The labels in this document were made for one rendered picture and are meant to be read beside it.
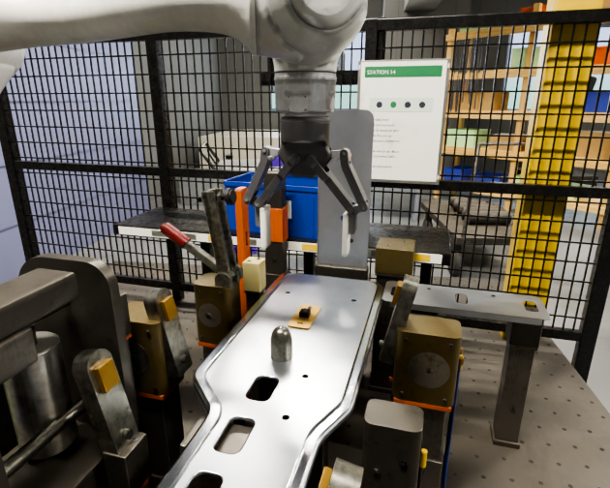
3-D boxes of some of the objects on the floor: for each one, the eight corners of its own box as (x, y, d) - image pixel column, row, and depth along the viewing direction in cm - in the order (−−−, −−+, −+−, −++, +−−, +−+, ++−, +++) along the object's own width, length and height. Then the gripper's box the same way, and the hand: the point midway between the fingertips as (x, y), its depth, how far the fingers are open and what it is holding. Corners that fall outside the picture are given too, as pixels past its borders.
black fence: (563, 565, 134) (710, -4, 85) (45, 437, 185) (-47, 35, 137) (552, 525, 147) (674, 10, 98) (70, 414, 198) (-6, 41, 149)
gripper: (218, 114, 65) (226, 250, 72) (386, 116, 59) (378, 265, 65) (238, 112, 72) (244, 237, 79) (392, 114, 65) (383, 250, 72)
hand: (305, 243), depth 72 cm, fingers open, 13 cm apart
